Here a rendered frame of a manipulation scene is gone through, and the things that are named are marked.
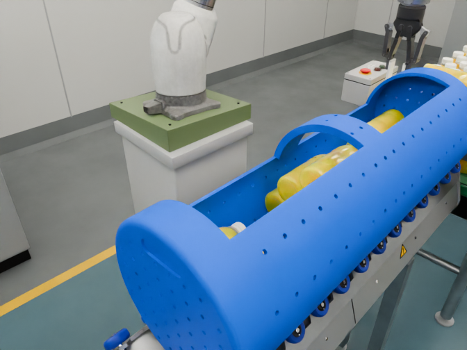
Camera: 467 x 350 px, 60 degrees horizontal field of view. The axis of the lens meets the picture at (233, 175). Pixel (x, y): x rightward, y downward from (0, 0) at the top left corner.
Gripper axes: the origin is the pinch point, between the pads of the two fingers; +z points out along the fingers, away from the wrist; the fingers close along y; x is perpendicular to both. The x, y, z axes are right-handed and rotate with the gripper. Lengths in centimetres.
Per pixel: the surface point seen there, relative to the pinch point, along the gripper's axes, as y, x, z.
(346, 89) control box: -15.7, -1.1, 9.9
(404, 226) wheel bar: 27, -43, 21
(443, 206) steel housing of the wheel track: 29.5, -19.8, 26.5
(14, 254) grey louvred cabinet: -134, -95, 104
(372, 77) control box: -8.4, 1.3, 4.1
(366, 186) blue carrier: 27, -70, -4
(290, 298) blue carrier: 30, -94, 1
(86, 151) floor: -221, -9, 115
